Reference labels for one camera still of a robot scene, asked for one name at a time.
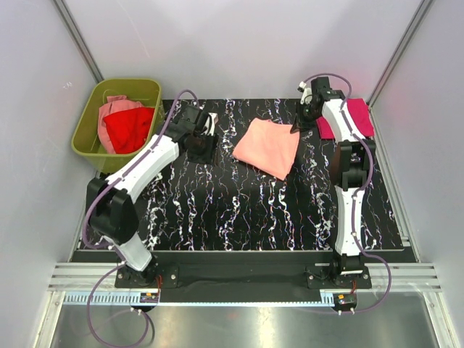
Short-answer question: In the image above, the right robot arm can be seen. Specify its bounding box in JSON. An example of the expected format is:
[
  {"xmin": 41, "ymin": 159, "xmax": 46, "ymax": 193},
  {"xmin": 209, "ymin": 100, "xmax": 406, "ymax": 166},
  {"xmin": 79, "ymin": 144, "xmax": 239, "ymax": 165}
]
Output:
[{"xmin": 291, "ymin": 73, "xmax": 376, "ymax": 289}]

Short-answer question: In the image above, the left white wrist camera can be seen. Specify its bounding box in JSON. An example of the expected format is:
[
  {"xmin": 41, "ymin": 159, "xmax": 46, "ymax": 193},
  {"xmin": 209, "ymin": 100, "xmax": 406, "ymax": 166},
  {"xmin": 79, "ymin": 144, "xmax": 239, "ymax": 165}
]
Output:
[{"xmin": 202, "ymin": 112, "xmax": 218, "ymax": 136}]

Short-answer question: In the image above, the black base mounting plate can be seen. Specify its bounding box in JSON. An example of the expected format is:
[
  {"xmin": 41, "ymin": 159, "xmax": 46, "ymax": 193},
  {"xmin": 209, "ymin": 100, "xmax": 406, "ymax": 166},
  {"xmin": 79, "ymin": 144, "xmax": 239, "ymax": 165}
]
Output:
[{"xmin": 115, "ymin": 251, "xmax": 363, "ymax": 304}]

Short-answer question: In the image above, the olive green plastic bin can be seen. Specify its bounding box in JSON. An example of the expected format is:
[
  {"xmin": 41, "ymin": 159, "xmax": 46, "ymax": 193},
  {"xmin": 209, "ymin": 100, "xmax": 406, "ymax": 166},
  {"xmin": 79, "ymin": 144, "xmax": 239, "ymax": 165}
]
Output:
[{"xmin": 71, "ymin": 78, "xmax": 165, "ymax": 173}]

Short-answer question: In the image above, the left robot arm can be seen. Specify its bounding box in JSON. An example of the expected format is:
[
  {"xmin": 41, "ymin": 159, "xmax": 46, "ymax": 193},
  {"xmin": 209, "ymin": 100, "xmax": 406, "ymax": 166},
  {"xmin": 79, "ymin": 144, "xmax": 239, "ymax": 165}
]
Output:
[{"xmin": 82, "ymin": 106, "xmax": 219, "ymax": 287}]

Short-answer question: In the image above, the aluminium frame rail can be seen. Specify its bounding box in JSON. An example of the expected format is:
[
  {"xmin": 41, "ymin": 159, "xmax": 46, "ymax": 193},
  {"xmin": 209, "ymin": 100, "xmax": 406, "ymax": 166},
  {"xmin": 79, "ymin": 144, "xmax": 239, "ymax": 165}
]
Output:
[{"xmin": 48, "ymin": 262, "xmax": 441, "ymax": 307}]

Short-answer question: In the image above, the folded magenta t shirt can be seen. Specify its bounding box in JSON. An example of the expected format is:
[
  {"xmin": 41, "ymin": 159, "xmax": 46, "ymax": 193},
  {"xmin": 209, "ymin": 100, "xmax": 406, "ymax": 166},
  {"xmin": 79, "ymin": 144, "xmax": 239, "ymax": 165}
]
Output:
[{"xmin": 316, "ymin": 98, "xmax": 375, "ymax": 140}]

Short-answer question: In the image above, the red t shirt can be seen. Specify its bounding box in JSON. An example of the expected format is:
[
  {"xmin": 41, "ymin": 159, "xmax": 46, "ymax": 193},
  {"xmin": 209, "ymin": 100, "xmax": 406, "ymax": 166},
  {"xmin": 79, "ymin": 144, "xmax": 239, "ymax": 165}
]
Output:
[{"xmin": 103, "ymin": 107, "xmax": 155, "ymax": 154}]

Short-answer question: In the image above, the salmon pink t shirt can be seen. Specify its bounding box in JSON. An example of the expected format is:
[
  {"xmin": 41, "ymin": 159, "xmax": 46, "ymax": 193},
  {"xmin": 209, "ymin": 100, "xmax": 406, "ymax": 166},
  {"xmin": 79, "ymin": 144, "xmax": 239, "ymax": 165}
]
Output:
[{"xmin": 232, "ymin": 118, "xmax": 300, "ymax": 181}]

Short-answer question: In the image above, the dusty pink t shirt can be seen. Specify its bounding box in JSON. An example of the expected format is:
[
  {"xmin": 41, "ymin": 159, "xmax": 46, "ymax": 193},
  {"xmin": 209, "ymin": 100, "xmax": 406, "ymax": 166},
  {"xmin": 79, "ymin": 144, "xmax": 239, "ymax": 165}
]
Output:
[{"xmin": 97, "ymin": 95, "xmax": 143, "ymax": 154}]

